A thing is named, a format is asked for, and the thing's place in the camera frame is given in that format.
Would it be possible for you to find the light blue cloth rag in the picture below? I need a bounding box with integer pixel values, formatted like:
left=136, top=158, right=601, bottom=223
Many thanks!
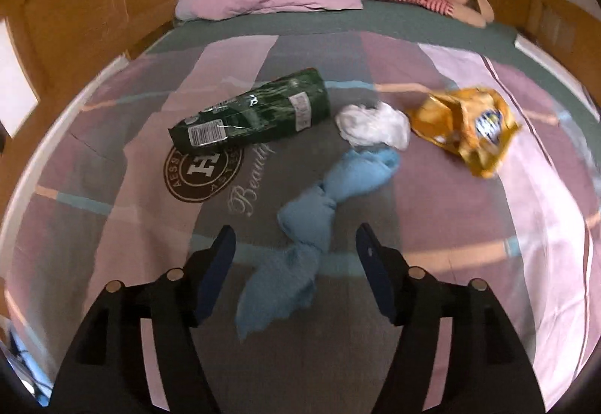
left=235, top=148, right=400, bottom=341

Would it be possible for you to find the white tissue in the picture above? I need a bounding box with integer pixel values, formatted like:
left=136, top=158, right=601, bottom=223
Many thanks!
left=335, top=102, right=411, bottom=151

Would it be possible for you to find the yellow chip bag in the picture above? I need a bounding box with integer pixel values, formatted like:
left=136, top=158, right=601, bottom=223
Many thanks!
left=408, top=88, right=521, bottom=178

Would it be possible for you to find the dark green snack bag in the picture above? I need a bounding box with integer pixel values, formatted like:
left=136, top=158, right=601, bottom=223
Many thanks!
left=169, top=68, right=330, bottom=155

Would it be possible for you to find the pink plaid blanket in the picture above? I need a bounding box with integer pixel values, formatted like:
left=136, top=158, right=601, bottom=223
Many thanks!
left=6, top=32, right=600, bottom=404

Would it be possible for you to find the green bed mat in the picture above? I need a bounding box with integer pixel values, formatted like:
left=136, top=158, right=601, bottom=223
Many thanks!
left=148, top=0, right=600, bottom=159

